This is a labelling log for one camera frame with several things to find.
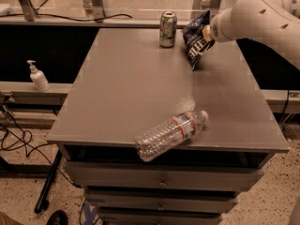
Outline clear plastic water bottle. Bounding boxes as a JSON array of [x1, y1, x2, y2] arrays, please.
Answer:
[[135, 111, 209, 162]]

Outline green 7up can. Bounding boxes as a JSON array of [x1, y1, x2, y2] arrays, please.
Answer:
[[159, 11, 177, 48]]

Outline black shoe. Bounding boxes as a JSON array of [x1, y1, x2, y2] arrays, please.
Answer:
[[46, 210, 68, 225]]

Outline black floor cables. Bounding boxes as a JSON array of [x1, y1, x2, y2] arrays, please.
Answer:
[[0, 103, 74, 186]]

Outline blue chip bag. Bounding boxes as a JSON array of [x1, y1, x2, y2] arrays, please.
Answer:
[[182, 10, 215, 70]]

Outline black cable on rail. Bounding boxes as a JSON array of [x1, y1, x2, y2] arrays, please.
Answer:
[[0, 12, 133, 23]]

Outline black floor stand leg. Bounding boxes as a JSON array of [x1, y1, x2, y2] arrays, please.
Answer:
[[34, 151, 62, 214]]

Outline top drawer knob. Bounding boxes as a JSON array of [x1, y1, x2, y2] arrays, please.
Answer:
[[158, 179, 167, 188]]

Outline white pump dispenser bottle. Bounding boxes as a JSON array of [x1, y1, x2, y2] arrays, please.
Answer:
[[27, 60, 50, 92]]

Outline metal frame rail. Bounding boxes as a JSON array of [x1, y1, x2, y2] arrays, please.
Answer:
[[0, 16, 219, 30]]

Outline grey drawer cabinet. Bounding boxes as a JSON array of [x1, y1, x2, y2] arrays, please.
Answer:
[[48, 28, 289, 225]]

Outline drawer knob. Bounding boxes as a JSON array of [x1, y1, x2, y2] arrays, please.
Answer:
[[157, 204, 165, 211], [158, 179, 167, 188]]

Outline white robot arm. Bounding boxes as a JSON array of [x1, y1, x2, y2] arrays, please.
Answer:
[[204, 0, 300, 69]]

